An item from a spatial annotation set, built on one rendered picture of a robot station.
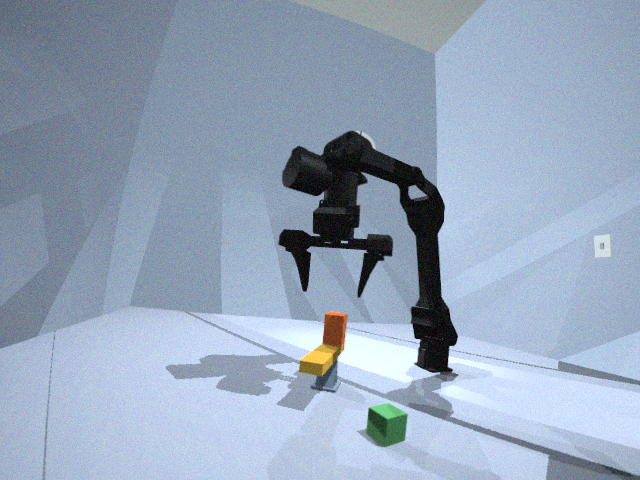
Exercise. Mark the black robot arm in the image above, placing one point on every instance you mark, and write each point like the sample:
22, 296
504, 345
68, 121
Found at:
337, 173

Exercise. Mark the green cube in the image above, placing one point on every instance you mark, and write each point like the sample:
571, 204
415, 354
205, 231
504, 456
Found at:
386, 424

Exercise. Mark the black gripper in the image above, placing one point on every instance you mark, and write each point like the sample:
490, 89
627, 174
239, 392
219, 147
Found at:
297, 242

